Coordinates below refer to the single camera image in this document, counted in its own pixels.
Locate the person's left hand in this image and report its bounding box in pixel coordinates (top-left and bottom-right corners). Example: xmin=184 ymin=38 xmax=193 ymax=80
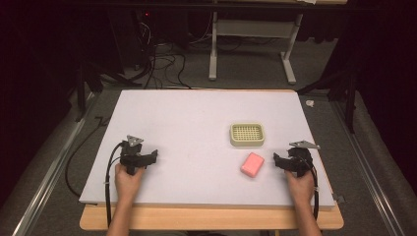
xmin=114 ymin=162 xmax=146 ymax=205

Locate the black metal stand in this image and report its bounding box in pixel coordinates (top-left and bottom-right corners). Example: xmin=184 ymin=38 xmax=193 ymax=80
xmin=296 ymin=70 xmax=359 ymax=135
xmin=74 ymin=58 xmax=146 ymax=123

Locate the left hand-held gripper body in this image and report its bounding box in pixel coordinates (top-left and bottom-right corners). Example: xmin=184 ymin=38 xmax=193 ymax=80
xmin=119 ymin=135 xmax=148 ymax=176

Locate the black floor cable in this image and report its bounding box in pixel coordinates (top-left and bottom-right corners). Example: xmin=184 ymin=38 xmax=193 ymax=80
xmin=64 ymin=115 xmax=112 ymax=199

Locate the pink soap bar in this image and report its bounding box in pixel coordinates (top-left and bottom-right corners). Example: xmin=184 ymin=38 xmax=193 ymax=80
xmin=239 ymin=151 xmax=266 ymax=179

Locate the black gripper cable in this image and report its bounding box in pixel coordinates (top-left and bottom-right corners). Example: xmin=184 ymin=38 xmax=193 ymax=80
xmin=306 ymin=158 xmax=321 ymax=221
xmin=104 ymin=142 xmax=125 ymax=228

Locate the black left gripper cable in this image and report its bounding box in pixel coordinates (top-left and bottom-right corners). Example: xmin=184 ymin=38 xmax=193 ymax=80
xmin=104 ymin=142 xmax=125 ymax=228

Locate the tangle of black cables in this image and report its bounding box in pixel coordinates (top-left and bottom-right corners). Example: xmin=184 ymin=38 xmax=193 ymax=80
xmin=131 ymin=19 xmax=193 ymax=90

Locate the white metal desk frame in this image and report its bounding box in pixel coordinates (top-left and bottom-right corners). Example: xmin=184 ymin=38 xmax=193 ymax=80
xmin=208 ymin=11 xmax=305 ymax=86

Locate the aluminium rail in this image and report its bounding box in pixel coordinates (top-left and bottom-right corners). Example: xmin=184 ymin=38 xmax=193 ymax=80
xmin=329 ymin=99 xmax=407 ymax=236
xmin=11 ymin=94 xmax=99 ymax=236

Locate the white foam table mat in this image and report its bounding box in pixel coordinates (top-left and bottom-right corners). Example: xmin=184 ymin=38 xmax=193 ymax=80
xmin=79 ymin=89 xmax=336 ymax=211

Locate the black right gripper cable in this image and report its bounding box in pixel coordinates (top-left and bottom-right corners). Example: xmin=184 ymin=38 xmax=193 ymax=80
xmin=306 ymin=158 xmax=321 ymax=221

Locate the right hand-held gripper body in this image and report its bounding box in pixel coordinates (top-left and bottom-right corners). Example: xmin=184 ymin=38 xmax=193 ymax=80
xmin=285 ymin=140 xmax=322 ymax=178

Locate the person's right hand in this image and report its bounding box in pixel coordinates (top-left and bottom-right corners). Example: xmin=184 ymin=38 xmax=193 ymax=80
xmin=283 ymin=169 xmax=317 ymax=207

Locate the cream perforated soap dish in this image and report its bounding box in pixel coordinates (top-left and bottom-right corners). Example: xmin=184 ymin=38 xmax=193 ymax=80
xmin=228 ymin=122 xmax=267 ymax=148

